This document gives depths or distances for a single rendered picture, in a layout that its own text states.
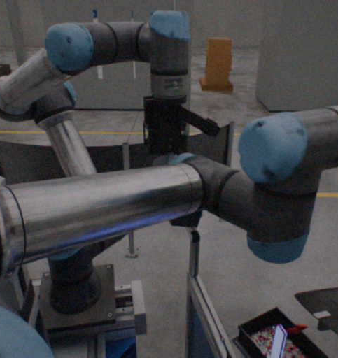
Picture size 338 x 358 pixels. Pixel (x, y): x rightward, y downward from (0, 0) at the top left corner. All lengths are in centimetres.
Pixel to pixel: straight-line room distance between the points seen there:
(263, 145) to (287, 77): 651
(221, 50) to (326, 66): 272
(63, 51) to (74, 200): 33
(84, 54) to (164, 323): 193
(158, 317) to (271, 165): 203
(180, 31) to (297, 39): 621
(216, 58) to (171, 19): 804
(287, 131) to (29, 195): 26
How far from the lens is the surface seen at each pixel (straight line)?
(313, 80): 703
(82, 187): 34
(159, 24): 64
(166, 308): 237
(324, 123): 40
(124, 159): 234
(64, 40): 60
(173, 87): 65
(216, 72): 872
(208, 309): 125
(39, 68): 70
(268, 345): 121
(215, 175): 47
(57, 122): 97
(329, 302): 89
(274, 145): 35
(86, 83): 685
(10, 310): 19
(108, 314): 99
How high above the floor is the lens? 178
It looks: 26 degrees down
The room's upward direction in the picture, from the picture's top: straight up
